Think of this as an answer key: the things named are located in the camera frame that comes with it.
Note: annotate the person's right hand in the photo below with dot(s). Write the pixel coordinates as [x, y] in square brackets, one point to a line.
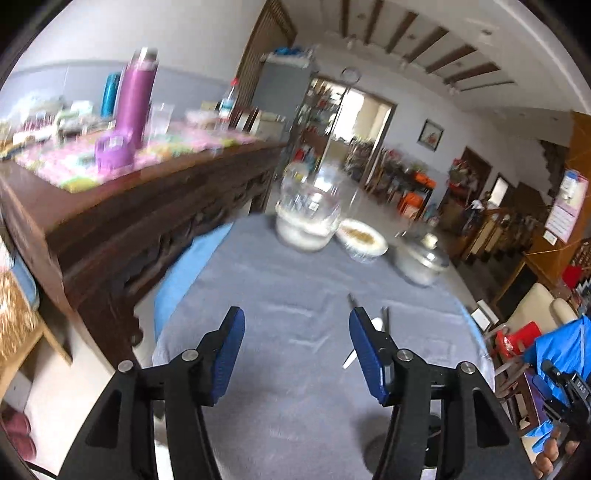
[546, 461]

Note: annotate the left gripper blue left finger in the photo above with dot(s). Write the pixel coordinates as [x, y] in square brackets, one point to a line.
[228, 343]

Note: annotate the round wall clock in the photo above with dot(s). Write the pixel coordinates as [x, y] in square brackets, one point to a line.
[350, 75]

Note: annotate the small white step stool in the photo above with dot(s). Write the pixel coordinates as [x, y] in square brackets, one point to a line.
[484, 316]

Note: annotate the grey refrigerator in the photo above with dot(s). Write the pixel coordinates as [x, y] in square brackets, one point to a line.
[283, 82]

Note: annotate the grey table cloth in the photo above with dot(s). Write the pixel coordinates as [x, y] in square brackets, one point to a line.
[291, 411]

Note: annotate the aluminium pot with lid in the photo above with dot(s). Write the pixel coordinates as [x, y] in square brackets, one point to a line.
[419, 258]

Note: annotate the red child chair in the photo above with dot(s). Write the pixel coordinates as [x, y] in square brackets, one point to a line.
[511, 344]

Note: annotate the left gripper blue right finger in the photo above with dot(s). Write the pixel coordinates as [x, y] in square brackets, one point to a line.
[377, 362]

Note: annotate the white bowl with plastic bag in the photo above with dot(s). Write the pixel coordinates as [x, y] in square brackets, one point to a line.
[309, 209]

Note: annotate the purple thermos bottle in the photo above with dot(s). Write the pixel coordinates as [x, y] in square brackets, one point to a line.
[135, 94]

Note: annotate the framed wall picture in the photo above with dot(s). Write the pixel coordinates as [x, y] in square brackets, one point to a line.
[431, 135]

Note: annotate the white chest freezer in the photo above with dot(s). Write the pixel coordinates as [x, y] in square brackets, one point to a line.
[268, 126]

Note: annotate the white plastic spoon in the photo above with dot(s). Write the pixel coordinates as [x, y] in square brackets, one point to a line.
[379, 325]

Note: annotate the purple thermos lid cup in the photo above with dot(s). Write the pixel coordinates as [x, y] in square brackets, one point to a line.
[114, 150]

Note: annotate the blue jacket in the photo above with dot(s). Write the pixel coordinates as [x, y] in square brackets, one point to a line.
[568, 349]

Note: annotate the orange box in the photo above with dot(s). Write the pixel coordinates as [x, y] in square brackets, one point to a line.
[410, 205]

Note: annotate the clear bottle red cap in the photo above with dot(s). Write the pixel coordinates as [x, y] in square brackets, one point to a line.
[227, 104]

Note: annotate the teal bottle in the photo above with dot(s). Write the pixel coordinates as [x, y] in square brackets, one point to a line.
[109, 95]

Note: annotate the dark carved wooden sideboard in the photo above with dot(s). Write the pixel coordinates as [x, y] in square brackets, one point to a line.
[96, 253]

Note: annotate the dark metal chopstick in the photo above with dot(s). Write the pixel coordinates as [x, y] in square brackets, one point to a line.
[385, 312]
[352, 301]

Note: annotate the clear plastic cup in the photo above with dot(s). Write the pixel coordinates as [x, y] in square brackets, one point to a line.
[159, 118]

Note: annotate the white dish with food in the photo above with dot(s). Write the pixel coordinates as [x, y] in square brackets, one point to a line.
[362, 242]

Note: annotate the wall calendar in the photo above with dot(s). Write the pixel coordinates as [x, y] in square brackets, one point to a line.
[567, 205]

